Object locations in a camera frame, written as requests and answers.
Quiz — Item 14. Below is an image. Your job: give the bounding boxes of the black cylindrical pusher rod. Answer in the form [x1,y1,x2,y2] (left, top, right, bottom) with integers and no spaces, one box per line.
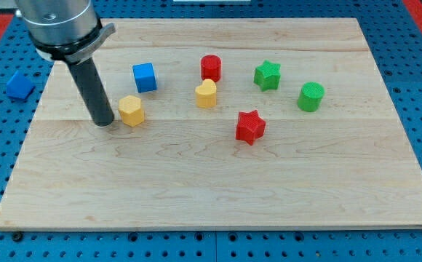
[68,58,114,127]

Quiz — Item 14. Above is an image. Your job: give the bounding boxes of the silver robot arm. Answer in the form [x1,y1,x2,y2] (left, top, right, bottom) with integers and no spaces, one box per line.
[15,0,116,127]

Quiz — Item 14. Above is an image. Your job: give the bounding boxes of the wooden board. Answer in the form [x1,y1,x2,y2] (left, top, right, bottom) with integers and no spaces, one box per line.
[0,18,422,231]

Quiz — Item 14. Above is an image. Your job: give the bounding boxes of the red star block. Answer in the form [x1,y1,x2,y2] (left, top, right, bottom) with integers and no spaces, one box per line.
[235,110,266,146]

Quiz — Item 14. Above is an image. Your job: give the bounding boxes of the green star block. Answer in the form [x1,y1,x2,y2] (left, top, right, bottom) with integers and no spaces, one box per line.
[253,60,281,92]

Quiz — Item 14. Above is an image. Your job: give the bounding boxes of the yellow hexagon block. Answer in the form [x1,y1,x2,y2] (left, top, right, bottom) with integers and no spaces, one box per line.
[118,95,145,127]

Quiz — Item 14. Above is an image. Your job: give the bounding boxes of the blue cube block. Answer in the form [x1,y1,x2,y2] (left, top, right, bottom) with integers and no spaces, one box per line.
[132,63,157,93]

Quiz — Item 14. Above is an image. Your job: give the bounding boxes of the blue pentagon block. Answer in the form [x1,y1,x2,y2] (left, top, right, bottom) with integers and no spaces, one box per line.
[6,71,35,100]

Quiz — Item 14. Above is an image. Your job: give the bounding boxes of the yellow heart block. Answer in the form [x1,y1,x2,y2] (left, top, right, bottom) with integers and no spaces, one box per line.
[194,79,217,108]

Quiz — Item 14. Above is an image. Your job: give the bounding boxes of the red cylinder block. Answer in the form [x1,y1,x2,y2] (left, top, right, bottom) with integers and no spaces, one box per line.
[200,55,222,82]

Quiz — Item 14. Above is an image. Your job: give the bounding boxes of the green cylinder block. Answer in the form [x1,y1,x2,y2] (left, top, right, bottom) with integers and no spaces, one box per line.
[298,82,325,112]

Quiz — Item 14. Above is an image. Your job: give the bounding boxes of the blue pegboard mat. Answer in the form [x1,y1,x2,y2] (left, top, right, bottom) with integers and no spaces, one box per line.
[0,1,422,261]

